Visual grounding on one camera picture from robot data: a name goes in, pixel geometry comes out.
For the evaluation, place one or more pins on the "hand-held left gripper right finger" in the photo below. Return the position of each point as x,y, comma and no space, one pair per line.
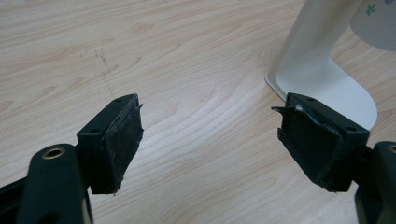
320,146

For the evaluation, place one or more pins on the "white curved stand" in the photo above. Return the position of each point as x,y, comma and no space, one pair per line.
314,62

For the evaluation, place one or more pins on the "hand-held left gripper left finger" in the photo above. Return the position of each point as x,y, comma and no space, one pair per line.
109,146

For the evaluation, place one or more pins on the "white cup with green print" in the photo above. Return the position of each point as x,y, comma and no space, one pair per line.
376,25

